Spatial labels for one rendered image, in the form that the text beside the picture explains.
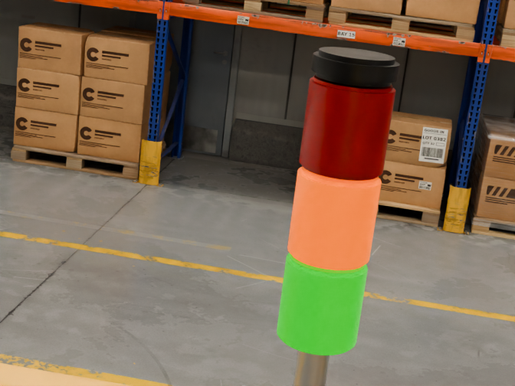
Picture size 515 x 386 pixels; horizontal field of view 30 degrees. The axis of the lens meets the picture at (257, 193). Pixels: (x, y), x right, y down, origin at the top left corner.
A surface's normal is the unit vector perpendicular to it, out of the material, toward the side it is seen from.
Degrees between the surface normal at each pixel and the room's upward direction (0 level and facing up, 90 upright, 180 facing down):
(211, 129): 90
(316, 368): 90
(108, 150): 93
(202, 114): 90
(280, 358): 0
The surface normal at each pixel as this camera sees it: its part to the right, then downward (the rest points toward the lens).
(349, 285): 0.48, 0.30
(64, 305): 0.11, -0.95
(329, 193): -0.27, 0.24
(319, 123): -0.71, 0.11
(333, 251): -0.01, 0.28
